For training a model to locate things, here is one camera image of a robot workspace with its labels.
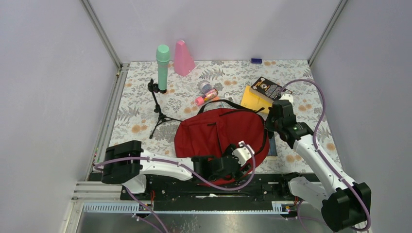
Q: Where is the red backpack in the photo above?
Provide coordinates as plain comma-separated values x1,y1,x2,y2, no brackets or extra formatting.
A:
174,100,269,185

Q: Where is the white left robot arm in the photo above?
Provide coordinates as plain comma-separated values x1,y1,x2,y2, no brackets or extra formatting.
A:
94,140,256,200

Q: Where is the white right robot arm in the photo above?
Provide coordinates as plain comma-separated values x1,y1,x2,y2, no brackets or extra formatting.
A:
265,100,371,232

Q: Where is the floral table mat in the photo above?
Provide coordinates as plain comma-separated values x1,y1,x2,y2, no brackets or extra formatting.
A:
109,60,341,165

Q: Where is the yellow book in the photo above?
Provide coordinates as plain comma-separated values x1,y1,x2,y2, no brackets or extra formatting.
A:
240,85,272,114

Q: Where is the dark blue book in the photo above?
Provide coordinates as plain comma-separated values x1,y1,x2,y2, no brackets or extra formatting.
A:
266,136,278,160

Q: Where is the black paperback book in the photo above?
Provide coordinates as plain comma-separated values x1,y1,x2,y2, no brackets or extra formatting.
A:
249,77,292,101

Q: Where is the small blue block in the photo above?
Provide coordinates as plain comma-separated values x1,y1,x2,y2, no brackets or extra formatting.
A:
251,58,262,64

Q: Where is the pink capped tube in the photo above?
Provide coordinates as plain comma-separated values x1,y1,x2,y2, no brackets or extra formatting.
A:
194,88,218,106

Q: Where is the clear glitter jar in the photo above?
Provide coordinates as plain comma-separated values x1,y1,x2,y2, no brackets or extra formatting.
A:
199,81,213,94

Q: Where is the black mini tripod stand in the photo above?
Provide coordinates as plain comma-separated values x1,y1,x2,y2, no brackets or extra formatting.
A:
147,79,182,139

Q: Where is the pink cone block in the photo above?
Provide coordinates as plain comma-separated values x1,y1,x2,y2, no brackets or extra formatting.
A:
174,40,196,76

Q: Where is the green toy microphone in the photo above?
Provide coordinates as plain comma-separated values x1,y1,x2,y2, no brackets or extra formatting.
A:
156,44,171,94

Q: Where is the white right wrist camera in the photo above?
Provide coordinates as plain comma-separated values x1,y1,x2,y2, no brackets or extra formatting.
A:
280,93,294,105

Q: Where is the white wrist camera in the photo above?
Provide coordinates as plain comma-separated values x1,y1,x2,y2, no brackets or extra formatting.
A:
233,141,255,166
280,93,294,105

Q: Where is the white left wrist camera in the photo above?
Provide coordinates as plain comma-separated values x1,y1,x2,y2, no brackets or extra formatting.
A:
233,141,255,166

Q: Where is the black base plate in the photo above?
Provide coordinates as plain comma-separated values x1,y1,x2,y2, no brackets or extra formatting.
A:
120,172,300,214

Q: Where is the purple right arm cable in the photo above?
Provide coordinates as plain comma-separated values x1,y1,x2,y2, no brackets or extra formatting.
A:
278,79,371,232

